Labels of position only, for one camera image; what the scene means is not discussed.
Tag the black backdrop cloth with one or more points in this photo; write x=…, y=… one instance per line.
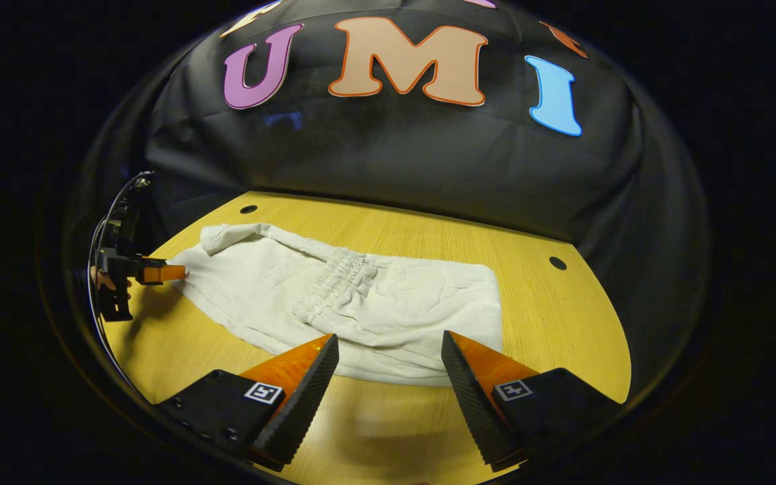
x=395, y=155

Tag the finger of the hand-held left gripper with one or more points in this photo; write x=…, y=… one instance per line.
x=162, y=273

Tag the white jeans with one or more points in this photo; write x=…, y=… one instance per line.
x=415, y=303

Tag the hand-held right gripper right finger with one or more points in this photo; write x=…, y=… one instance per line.
x=472, y=404

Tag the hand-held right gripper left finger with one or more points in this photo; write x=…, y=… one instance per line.
x=300, y=404

